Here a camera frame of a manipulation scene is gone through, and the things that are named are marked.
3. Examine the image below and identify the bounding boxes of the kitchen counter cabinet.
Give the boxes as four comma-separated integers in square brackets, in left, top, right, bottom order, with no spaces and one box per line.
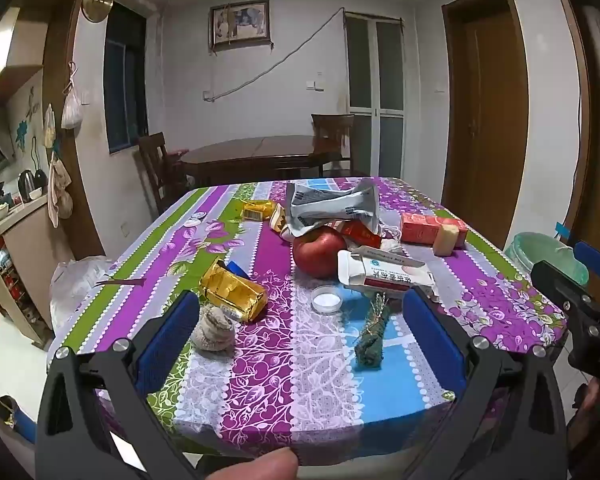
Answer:
[0,192,56,346]

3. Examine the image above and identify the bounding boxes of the white medicine box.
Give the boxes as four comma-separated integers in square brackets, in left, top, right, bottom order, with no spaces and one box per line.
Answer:
[337,246,439,302]

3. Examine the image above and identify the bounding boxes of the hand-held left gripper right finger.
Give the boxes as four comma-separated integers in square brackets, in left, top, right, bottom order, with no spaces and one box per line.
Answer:
[404,286,571,480]

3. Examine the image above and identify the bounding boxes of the trash bin with green bag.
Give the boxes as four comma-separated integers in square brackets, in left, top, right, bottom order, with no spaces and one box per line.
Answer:
[502,231,591,292]

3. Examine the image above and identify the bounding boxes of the thin door-side cable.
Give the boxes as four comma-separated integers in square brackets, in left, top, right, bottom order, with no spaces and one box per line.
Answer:
[572,85,589,211]

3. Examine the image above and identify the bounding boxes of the frosted glass double door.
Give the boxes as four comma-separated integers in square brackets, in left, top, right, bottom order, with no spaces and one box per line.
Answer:
[344,10,406,179]

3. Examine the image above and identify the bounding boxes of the wall cable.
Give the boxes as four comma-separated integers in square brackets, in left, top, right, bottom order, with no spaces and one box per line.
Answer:
[207,7,345,104]

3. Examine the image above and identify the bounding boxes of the cream knit cloth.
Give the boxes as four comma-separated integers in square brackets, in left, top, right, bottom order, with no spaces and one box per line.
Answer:
[190,305,237,359]

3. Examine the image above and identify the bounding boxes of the red-orange snack packet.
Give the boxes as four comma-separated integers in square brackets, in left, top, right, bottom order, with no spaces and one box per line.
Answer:
[330,220,384,250]

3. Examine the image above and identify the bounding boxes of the electric kettle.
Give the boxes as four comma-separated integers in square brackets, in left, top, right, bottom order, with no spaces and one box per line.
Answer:
[17,170,37,204]

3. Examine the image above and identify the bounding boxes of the yellow wrapper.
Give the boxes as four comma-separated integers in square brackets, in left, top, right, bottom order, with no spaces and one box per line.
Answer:
[240,199,276,222]

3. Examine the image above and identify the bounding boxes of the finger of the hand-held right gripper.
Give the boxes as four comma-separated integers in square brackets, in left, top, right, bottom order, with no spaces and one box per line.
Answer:
[573,241,600,287]
[530,260,600,322]

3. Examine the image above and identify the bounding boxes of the white bottle cap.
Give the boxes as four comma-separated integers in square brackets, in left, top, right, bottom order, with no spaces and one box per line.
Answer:
[311,285,342,313]

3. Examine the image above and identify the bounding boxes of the person's right hand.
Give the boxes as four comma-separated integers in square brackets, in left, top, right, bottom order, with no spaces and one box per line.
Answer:
[574,377,600,443]

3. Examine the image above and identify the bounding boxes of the purple floral striped tablecloth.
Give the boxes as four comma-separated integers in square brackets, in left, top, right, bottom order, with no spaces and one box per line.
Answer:
[47,176,568,467]

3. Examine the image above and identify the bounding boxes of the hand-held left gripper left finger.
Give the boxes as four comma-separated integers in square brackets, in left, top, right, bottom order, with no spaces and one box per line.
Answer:
[36,290,216,480]

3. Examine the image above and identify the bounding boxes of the red apple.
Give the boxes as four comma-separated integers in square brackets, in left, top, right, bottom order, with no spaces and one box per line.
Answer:
[292,226,349,281]

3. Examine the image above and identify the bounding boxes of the white plastic bag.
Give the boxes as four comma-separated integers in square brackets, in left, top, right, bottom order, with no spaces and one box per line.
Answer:
[50,256,117,341]

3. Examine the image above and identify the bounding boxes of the dark window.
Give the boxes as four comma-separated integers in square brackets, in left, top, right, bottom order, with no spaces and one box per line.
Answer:
[103,2,150,155]

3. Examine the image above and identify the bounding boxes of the hanging beige cloths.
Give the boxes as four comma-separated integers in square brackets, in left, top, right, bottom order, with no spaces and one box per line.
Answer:
[47,152,75,229]

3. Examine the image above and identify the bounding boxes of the pink carton box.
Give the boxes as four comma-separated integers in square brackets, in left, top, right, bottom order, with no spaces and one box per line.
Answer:
[400,211,469,249]

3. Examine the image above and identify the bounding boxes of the grey-white plastic package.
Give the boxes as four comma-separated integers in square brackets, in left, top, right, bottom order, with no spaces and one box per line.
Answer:
[285,180,381,241]

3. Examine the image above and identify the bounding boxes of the framed wall picture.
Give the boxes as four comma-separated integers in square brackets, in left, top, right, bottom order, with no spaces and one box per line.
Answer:
[209,0,272,54]

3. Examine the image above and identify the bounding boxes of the gold foil packet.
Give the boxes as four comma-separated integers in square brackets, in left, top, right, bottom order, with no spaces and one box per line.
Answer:
[200,258,269,322]

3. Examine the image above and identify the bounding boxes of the hanging plastic bag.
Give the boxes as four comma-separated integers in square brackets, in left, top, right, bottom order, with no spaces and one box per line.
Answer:
[61,62,86,130]

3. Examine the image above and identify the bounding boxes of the person's left hand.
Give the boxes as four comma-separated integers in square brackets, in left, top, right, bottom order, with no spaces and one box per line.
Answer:
[199,447,299,480]

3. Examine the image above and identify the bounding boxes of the dark wooden dining table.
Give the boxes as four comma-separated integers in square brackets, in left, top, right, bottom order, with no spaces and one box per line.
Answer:
[179,135,342,187]

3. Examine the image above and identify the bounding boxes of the dark wooden chair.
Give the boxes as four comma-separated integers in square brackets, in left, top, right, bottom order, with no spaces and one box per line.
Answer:
[137,132,191,216]
[311,113,356,177]

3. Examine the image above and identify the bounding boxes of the round gold wall clock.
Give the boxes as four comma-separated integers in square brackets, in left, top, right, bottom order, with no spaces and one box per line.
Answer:
[81,0,114,23]

